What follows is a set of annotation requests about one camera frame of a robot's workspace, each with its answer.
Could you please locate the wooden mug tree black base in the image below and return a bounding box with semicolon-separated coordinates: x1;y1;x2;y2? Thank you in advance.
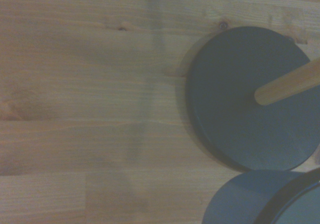
185;26;320;173

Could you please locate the blue enamel mug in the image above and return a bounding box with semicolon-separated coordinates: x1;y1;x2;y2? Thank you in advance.
201;168;320;224

